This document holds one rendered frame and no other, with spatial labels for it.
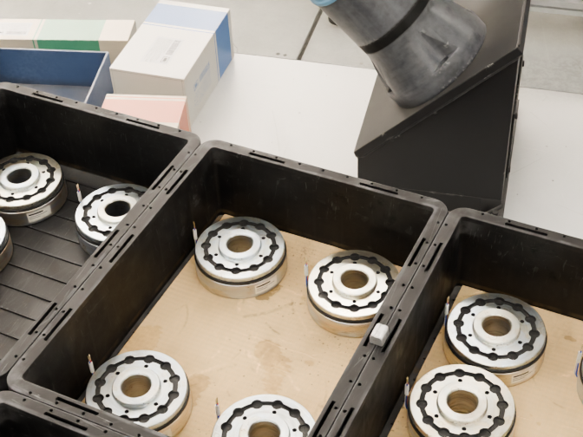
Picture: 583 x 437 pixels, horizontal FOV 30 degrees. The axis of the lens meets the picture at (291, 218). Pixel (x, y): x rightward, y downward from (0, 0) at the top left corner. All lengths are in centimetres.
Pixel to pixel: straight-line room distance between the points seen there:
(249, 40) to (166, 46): 146
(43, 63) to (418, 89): 66
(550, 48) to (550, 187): 158
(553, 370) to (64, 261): 56
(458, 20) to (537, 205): 30
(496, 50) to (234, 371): 50
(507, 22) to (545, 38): 178
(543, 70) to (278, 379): 201
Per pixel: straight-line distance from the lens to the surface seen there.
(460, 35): 137
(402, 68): 137
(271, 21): 321
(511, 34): 135
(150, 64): 165
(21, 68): 180
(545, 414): 112
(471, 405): 109
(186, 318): 120
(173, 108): 158
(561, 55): 309
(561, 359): 117
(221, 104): 171
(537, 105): 171
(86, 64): 175
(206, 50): 169
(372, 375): 100
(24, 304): 125
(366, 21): 135
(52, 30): 183
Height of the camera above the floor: 171
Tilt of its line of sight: 42 degrees down
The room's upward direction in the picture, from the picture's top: 3 degrees counter-clockwise
